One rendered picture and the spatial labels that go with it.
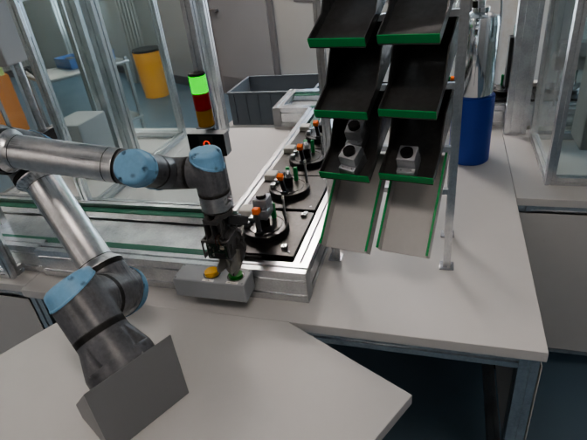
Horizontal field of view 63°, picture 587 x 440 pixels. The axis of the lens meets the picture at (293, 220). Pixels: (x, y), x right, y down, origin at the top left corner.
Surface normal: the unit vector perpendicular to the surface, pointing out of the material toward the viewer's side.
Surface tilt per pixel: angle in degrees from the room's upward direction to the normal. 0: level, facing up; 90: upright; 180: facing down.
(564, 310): 90
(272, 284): 90
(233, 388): 0
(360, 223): 45
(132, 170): 60
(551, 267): 90
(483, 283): 0
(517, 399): 90
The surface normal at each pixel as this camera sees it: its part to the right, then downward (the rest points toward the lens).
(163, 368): 0.73, 0.29
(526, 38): -0.27, 0.51
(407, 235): -0.38, -0.25
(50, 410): -0.11, -0.85
